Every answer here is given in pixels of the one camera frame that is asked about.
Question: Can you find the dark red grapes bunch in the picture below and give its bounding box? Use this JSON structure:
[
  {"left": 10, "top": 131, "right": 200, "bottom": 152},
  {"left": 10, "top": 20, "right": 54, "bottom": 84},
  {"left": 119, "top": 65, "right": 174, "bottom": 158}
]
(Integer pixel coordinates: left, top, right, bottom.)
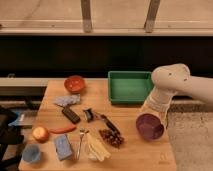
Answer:
[{"left": 99, "top": 129, "right": 124, "bottom": 148}]

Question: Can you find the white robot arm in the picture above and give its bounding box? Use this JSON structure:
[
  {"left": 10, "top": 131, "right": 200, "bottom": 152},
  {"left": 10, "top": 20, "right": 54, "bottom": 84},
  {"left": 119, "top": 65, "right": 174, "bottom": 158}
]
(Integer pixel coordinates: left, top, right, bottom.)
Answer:
[{"left": 140, "top": 64, "right": 213, "bottom": 119}]

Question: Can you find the green plastic tray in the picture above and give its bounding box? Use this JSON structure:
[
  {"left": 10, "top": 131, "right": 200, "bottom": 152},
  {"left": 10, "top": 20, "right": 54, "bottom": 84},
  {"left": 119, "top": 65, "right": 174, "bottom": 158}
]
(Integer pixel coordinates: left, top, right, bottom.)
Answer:
[{"left": 108, "top": 71, "right": 153, "bottom": 105}]

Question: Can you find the red bowl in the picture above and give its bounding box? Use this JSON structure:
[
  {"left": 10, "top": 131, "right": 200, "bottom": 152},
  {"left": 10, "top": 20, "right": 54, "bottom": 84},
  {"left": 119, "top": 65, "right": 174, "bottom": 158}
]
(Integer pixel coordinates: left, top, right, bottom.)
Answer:
[{"left": 64, "top": 75, "right": 86, "bottom": 94}]

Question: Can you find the small black tape roll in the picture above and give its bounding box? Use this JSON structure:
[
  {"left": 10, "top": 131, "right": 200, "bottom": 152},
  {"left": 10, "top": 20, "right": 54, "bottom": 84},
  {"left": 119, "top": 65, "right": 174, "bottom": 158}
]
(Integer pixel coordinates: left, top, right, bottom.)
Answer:
[{"left": 84, "top": 108, "right": 95, "bottom": 122}]

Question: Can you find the crumpled grey cloth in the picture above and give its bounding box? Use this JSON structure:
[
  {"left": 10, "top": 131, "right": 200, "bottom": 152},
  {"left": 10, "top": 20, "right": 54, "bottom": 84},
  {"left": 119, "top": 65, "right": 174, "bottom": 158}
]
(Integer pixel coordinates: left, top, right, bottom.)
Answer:
[{"left": 54, "top": 94, "right": 81, "bottom": 107}]

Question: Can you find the black rectangular block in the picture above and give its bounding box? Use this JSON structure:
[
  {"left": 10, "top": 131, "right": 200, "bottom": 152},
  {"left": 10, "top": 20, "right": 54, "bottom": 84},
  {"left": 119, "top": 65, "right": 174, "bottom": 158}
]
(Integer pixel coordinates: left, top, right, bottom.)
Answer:
[{"left": 62, "top": 107, "right": 80, "bottom": 124}]

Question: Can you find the orange carrot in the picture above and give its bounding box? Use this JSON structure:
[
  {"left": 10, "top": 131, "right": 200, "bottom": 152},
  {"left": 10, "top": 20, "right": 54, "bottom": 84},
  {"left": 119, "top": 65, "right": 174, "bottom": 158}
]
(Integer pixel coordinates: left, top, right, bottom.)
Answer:
[{"left": 49, "top": 125, "right": 76, "bottom": 134}]

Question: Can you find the purple bowl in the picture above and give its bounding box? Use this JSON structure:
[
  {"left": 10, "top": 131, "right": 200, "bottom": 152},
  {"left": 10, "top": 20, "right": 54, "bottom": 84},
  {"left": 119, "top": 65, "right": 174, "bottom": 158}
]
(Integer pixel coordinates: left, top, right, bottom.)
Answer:
[{"left": 136, "top": 113, "right": 164, "bottom": 141}]

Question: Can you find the yellow banana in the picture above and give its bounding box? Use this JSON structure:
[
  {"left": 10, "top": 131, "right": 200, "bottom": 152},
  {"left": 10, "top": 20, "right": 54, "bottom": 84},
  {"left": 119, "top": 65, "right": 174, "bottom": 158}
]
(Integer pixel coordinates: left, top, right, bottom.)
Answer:
[{"left": 86, "top": 133, "right": 111, "bottom": 162}]

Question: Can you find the blue sponge block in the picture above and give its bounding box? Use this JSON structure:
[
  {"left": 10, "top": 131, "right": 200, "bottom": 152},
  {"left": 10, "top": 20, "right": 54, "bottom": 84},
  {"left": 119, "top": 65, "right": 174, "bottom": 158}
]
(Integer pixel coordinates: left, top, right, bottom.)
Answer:
[{"left": 54, "top": 134, "right": 73, "bottom": 161}]

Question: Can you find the red apple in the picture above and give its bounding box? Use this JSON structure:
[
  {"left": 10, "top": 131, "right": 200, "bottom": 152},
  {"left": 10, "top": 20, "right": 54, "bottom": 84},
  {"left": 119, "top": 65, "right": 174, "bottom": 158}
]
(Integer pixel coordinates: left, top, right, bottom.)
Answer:
[{"left": 32, "top": 126, "right": 49, "bottom": 143}]

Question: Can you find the blue plastic cup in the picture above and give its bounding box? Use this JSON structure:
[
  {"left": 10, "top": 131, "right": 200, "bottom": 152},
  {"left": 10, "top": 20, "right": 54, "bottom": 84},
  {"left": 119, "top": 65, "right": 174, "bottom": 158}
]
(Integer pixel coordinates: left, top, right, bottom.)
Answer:
[{"left": 22, "top": 144, "right": 41, "bottom": 164}]

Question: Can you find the black chair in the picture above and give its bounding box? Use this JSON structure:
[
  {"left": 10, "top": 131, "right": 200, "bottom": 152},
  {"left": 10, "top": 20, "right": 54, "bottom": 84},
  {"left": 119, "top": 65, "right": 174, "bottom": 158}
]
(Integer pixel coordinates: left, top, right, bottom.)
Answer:
[{"left": 0, "top": 106, "right": 24, "bottom": 171}]

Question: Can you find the dark handled knife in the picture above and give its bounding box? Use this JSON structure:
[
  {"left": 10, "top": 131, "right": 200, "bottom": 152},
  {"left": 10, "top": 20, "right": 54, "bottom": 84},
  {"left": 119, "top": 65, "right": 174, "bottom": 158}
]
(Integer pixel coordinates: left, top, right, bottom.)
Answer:
[{"left": 96, "top": 113, "right": 120, "bottom": 135}]

